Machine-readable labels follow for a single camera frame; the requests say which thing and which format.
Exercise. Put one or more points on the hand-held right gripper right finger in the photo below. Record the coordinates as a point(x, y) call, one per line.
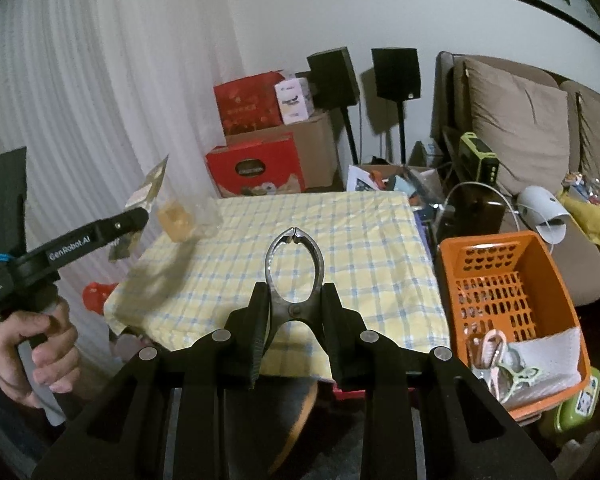
point(332, 330)

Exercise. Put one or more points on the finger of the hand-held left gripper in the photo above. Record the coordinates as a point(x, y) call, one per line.
point(125, 220)

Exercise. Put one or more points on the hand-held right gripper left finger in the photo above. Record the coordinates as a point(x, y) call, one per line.
point(260, 330)

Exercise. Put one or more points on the metal clip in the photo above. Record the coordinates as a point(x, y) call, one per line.
point(294, 309)

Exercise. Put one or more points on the brown card packet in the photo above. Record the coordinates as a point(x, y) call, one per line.
point(152, 180)

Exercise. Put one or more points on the pink plastic clip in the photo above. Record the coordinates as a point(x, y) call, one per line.
point(490, 345)

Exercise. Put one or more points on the green plastic clip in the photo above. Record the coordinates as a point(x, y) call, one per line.
point(517, 380)

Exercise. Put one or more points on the white foam net sheet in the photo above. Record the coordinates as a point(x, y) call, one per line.
point(550, 360)

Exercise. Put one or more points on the orange plastic basket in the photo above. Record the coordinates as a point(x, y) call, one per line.
point(545, 270)

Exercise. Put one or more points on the person's left forearm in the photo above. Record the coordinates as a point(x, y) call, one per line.
point(0, 420)

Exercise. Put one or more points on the person's left hand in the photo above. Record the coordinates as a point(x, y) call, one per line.
point(55, 360)

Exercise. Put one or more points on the orange translucent container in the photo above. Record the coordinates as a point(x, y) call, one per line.
point(175, 220)

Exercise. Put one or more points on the red storage box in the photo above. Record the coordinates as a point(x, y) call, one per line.
point(352, 392)

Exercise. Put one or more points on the clear plastic container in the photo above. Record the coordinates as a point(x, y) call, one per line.
point(207, 215)

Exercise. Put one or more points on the yellow checked tablecloth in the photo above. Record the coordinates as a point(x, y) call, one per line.
point(330, 230)

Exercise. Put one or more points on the white curtain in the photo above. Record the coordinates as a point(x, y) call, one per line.
point(105, 85)

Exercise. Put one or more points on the white picture box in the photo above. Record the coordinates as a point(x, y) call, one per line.
point(362, 177)

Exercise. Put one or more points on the red box with oval label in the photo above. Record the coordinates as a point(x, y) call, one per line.
point(275, 160)

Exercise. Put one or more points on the red patterned gift box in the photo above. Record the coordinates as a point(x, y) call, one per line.
point(245, 105)

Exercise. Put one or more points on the brown cardboard box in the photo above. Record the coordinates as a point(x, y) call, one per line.
point(320, 150)

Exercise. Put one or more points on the dark brown wooden box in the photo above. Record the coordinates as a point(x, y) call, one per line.
point(475, 210)

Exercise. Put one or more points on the small white printed box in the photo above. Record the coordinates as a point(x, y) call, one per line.
point(295, 100)

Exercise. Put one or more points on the green black portable radio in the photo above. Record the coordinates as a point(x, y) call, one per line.
point(480, 160)

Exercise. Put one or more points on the white domed lamp device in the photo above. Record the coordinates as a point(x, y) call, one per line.
point(540, 205)

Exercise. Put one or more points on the green lunch box with sticker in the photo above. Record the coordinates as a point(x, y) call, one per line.
point(560, 420)

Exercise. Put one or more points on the black speaker on stand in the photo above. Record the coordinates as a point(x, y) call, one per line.
point(332, 77)
point(395, 72)

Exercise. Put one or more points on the brown sofa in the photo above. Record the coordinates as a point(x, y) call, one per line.
point(585, 270)

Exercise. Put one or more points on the large beige sofa cushion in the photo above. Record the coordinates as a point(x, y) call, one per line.
point(520, 125)

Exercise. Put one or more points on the pile of snack packets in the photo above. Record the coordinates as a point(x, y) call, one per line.
point(585, 185)

